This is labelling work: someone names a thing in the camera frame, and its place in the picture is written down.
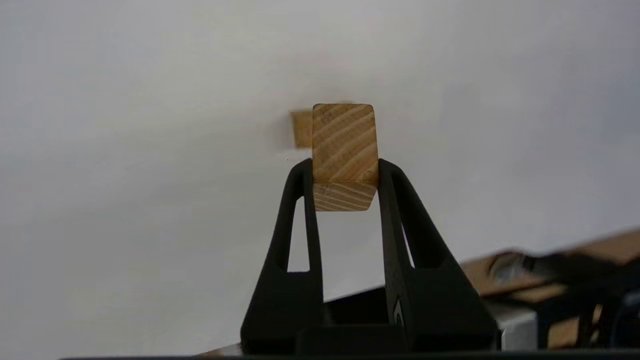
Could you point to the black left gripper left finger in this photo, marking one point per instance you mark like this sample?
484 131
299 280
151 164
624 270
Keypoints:
285 300

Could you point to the triangular wooden building block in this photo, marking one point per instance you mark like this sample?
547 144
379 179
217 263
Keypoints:
345 145

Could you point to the black robot chassis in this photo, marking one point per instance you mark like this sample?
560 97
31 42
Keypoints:
360 306

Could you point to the rectangular wooden building block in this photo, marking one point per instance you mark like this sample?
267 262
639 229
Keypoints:
302 129

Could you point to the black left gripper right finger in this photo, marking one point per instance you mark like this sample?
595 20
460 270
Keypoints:
435 305

